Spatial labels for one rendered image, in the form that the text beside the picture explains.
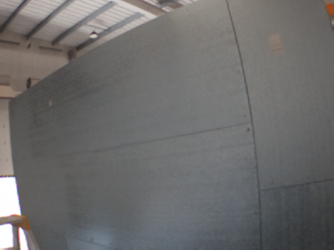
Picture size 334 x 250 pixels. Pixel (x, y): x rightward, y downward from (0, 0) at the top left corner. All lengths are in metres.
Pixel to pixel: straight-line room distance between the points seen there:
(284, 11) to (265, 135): 0.47
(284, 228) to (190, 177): 0.46
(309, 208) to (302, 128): 0.29
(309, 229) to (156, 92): 0.88
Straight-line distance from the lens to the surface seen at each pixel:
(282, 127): 1.09
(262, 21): 1.17
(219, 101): 1.19
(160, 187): 1.36
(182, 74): 1.29
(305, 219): 1.11
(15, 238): 1.77
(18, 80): 12.11
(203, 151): 1.22
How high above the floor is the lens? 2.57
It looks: 8 degrees up
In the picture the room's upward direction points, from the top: 7 degrees counter-clockwise
